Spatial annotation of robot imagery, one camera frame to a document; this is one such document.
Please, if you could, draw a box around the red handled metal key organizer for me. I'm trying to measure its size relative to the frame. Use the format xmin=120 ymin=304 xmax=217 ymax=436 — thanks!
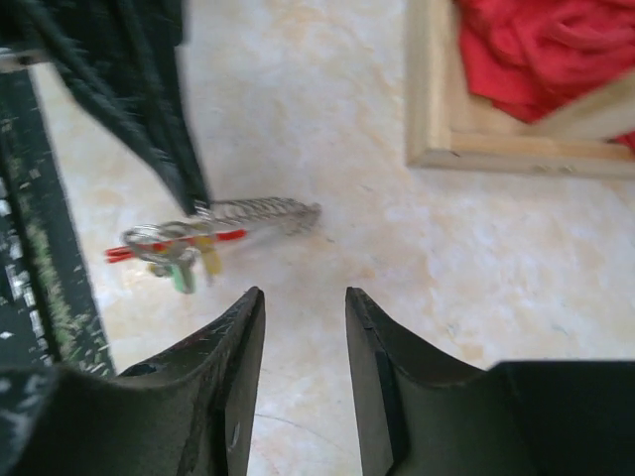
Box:
xmin=105 ymin=196 xmax=321 ymax=263

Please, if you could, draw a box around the green tagged key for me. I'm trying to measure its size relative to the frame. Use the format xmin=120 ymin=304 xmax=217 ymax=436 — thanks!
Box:
xmin=147 ymin=263 xmax=195 ymax=295

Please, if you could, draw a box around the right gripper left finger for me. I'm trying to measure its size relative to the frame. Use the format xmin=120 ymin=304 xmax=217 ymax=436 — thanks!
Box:
xmin=1 ymin=288 xmax=266 ymax=475

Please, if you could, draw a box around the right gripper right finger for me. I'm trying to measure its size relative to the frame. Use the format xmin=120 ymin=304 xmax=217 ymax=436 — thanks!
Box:
xmin=345 ymin=288 xmax=634 ymax=475

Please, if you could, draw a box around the yellow tagged key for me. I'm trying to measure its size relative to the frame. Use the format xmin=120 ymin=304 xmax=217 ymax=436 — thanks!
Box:
xmin=194 ymin=236 xmax=223 ymax=285

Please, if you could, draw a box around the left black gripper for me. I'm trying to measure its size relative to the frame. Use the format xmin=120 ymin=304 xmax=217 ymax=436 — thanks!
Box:
xmin=0 ymin=1 xmax=211 ymax=208

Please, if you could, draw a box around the red crumpled shirt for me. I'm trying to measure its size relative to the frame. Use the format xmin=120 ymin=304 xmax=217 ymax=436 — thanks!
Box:
xmin=456 ymin=0 xmax=634 ymax=123

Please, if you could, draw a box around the wooden clothes rack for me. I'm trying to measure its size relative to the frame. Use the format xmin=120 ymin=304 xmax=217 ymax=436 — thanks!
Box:
xmin=404 ymin=1 xmax=634 ymax=179

